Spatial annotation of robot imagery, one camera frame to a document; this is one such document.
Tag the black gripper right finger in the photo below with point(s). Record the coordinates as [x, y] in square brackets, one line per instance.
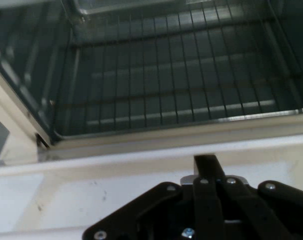
[279, 205]

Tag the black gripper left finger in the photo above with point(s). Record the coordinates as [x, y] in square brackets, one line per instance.
[206, 207]

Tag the white glass oven door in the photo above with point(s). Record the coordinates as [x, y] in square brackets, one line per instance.
[66, 200]

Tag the metal oven heating rod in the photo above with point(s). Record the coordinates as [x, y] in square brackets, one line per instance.
[241, 107]

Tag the white toaster oven body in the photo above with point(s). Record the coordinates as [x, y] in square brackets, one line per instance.
[21, 50]

